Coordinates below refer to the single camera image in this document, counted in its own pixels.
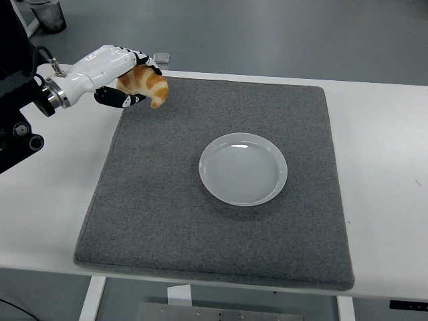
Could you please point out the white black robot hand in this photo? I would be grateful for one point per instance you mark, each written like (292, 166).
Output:
(97, 67)

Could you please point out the round grey plate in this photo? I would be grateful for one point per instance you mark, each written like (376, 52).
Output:
(243, 174)

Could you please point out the grey felt mat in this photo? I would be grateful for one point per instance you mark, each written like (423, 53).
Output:
(207, 234)

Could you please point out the white table leg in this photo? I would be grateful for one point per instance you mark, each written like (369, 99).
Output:
(91, 299)
(346, 309)

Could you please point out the golden striped croissant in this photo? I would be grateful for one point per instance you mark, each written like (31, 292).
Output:
(148, 82)

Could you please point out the grey bucket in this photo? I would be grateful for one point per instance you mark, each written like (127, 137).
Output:
(50, 16)

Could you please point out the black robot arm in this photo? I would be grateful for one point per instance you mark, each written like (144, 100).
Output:
(16, 90)

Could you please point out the grey metal plate with screws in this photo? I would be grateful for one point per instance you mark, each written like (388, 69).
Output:
(200, 313)

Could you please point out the black background cabinet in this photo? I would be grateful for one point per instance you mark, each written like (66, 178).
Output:
(10, 20)

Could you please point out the black table control panel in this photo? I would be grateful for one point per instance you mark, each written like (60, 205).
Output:
(408, 305)

